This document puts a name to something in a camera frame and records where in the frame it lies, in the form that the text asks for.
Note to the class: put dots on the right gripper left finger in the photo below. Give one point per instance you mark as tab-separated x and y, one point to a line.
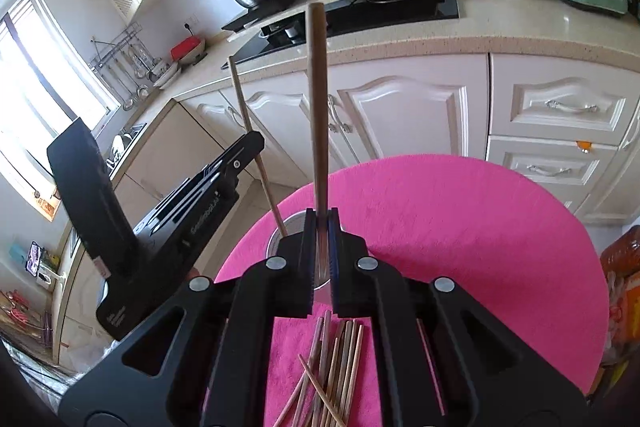
200	359

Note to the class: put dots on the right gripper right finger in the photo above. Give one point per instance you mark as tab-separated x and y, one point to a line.
442	358

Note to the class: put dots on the kitchen sink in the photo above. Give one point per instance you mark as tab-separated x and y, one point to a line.
120	144

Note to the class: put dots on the pink round tablecloth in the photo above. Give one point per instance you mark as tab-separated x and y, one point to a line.
506	240

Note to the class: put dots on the pink cup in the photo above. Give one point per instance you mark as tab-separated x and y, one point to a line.
296	254

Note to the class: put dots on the stacked white dishes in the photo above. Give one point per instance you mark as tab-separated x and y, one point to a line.
162	72

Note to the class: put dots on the orange snack bag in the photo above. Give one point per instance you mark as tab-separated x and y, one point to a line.
620	264

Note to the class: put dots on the window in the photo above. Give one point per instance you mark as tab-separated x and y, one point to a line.
45	86

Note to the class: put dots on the red lid container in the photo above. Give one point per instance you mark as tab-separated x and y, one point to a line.
186	51

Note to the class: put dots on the lower base cabinets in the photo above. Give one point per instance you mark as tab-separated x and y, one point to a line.
570	126

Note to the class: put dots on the black gas hob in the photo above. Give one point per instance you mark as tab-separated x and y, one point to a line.
345	17

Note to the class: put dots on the wall utensil rack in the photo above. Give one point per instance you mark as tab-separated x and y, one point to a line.
125	67

